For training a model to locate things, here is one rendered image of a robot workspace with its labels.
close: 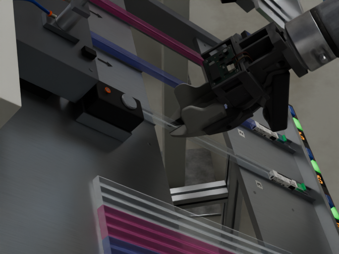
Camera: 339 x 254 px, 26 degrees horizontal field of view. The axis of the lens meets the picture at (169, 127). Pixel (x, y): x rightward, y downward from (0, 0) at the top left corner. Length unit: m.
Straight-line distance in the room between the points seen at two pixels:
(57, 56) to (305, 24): 0.33
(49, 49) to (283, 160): 0.57
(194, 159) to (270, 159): 1.00
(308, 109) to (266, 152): 1.18
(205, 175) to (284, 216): 1.05
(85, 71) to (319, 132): 1.56
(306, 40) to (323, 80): 1.57
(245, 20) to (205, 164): 0.71
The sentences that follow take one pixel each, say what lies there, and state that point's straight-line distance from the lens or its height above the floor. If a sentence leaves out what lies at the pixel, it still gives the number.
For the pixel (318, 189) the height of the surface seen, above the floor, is 0.73.
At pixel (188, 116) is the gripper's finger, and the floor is 1.00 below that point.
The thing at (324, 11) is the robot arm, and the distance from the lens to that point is 0.98.
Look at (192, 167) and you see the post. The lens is 2.22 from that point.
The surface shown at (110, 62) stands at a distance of 1.07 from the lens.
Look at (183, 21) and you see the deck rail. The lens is 1.33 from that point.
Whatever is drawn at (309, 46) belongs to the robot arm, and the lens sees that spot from 0.97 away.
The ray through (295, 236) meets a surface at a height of 0.79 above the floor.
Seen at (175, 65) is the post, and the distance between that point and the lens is 1.79.
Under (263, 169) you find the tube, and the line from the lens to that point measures 1.18.
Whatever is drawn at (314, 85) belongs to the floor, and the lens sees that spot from 2.51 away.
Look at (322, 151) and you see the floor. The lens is 2.32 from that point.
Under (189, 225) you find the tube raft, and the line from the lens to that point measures 0.93.
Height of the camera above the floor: 1.74
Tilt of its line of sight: 48 degrees down
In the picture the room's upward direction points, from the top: straight up
